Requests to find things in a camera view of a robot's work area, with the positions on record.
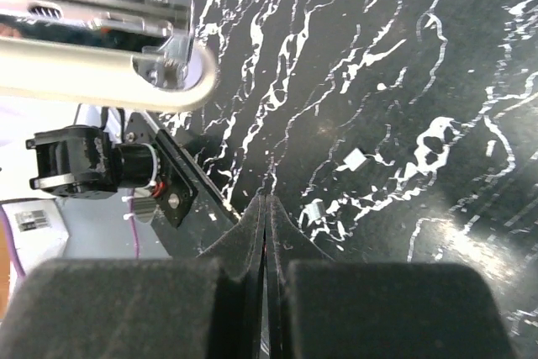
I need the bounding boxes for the black stapler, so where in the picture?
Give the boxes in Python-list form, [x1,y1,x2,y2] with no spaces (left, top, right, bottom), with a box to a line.
[1,0,218,113]

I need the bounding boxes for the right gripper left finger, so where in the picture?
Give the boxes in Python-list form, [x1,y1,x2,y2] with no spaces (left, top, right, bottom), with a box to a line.
[1,198,265,358]

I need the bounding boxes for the small staple piece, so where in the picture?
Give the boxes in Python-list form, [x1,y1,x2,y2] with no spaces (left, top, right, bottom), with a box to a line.
[303,198,326,226]
[343,148,367,172]

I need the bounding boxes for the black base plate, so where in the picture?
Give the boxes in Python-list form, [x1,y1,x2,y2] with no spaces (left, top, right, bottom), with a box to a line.
[125,113,240,257]

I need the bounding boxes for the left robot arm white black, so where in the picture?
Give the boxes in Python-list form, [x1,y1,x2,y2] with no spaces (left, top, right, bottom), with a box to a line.
[25,125,161,199]

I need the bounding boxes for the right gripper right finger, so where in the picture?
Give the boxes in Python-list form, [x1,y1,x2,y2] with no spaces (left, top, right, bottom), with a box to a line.
[265,197,515,358]

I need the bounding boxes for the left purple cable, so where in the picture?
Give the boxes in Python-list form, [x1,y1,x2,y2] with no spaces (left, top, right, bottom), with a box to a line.
[0,197,142,278]

